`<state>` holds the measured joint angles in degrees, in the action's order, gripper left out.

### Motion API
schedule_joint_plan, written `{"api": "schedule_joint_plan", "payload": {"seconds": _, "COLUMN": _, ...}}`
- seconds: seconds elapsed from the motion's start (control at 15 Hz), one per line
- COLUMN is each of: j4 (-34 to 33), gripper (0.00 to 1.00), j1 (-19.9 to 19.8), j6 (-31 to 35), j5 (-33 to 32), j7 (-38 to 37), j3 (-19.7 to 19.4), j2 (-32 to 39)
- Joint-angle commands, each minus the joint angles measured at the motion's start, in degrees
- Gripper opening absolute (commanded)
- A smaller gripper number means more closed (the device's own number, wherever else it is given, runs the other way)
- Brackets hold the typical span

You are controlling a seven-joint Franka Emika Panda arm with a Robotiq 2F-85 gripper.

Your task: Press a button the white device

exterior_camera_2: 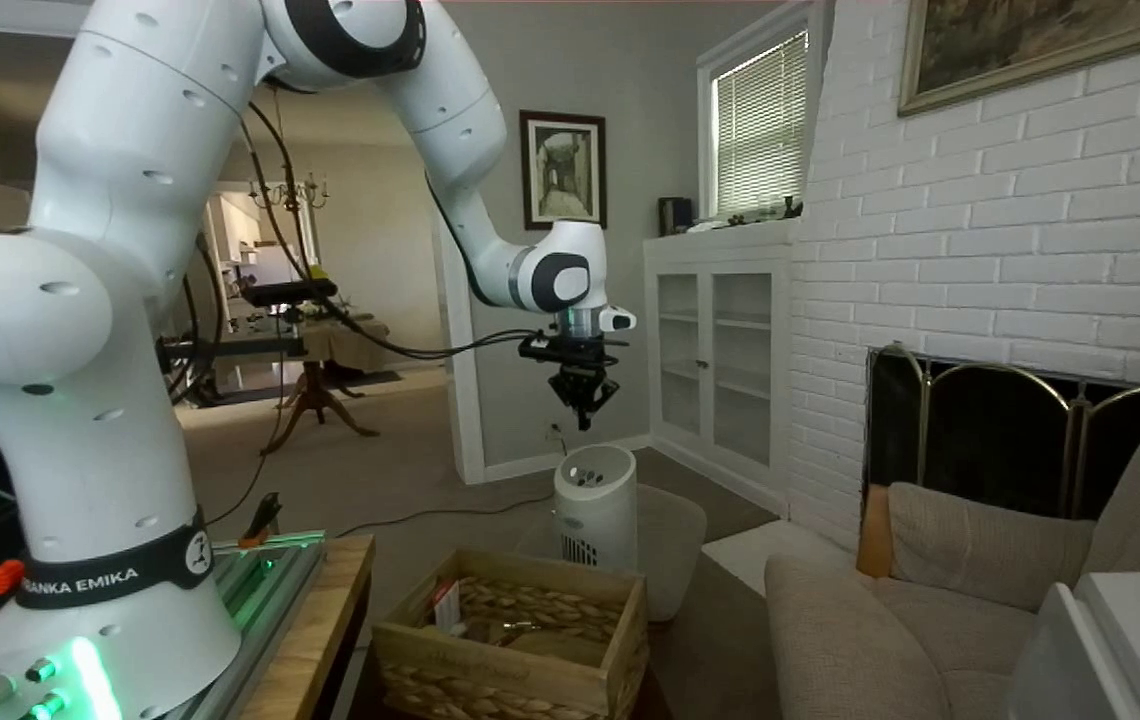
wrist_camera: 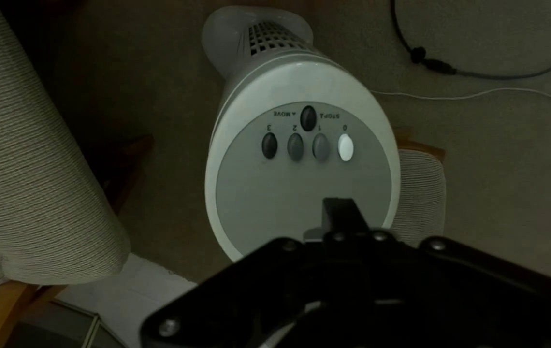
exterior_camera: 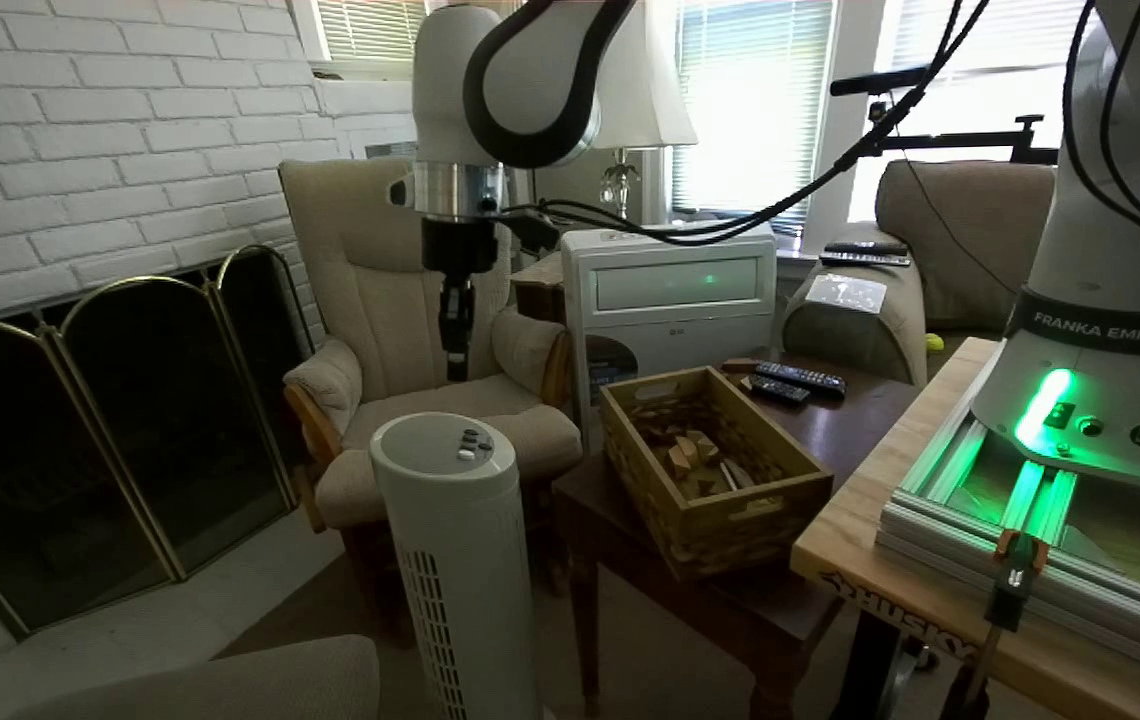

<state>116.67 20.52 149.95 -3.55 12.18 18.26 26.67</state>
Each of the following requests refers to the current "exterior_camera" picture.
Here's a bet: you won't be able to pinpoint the black brass fireplace screen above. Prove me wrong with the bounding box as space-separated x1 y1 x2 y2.
0 240 318 638

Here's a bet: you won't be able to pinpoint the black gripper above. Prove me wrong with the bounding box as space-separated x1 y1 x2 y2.
421 217 482 383

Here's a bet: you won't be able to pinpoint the beige sofa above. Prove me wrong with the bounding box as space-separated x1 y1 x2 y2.
778 156 1065 383

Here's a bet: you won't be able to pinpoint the wooden crate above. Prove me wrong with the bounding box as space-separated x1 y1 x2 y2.
594 364 841 581

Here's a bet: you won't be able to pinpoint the white air conditioner unit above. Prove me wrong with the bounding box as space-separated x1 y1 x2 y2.
557 220 784 430

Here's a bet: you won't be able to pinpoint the black remote control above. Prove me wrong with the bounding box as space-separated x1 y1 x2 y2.
730 372 814 411
757 354 853 401

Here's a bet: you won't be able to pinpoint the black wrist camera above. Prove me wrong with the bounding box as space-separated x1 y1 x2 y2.
500 206 568 260

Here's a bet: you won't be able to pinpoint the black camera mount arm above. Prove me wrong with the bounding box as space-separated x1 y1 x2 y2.
828 59 1047 167

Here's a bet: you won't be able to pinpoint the beige upholstered armchair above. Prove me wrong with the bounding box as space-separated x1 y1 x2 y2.
277 156 587 536

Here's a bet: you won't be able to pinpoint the metal robot mounting plate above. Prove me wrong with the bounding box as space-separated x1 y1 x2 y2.
874 397 1140 691

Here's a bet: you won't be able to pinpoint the white tower fan device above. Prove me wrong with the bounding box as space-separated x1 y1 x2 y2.
364 409 543 720

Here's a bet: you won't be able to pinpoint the black cable plug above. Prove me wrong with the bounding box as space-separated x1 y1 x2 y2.
983 526 1047 631

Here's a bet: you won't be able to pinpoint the table lamp with white shade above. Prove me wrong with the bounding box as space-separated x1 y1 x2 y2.
580 0 698 233

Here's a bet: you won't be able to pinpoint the wood pieces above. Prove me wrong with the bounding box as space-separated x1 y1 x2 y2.
631 409 758 498

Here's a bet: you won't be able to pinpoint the light wooden robot table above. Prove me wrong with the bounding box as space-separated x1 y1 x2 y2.
786 333 1140 720

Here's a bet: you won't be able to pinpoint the dark wooden side table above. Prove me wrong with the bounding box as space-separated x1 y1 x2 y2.
543 354 925 720

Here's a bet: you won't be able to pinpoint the dark flat gadget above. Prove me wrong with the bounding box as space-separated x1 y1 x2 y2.
814 233 914 270

